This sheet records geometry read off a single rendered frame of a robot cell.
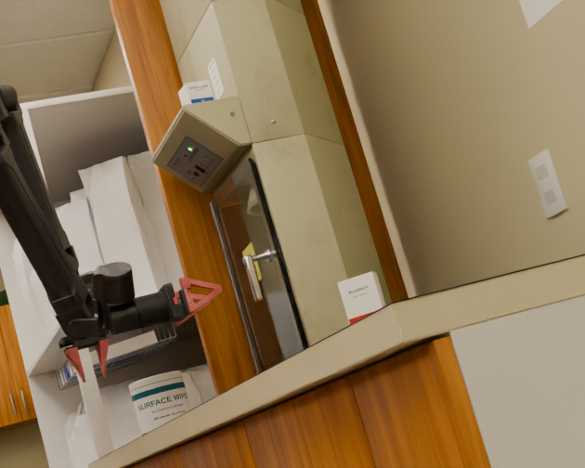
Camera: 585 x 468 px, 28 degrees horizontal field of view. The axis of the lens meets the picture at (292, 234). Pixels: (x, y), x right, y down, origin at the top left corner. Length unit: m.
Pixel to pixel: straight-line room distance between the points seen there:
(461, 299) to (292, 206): 1.13
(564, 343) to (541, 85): 1.01
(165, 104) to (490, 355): 1.62
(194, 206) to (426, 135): 0.53
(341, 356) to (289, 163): 1.05
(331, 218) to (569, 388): 1.15
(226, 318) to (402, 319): 1.45
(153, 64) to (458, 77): 0.71
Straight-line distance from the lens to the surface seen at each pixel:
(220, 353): 2.51
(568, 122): 2.07
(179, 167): 2.46
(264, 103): 2.28
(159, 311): 2.13
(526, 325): 1.15
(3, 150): 2.03
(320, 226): 2.23
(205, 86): 2.32
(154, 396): 2.79
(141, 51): 2.67
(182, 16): 2.52
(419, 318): 1.10
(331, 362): 1.27
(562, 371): 1.16
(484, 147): 2.32
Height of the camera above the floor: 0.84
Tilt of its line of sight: 10 degrees up
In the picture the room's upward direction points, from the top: 16 degrees counter-clockwise
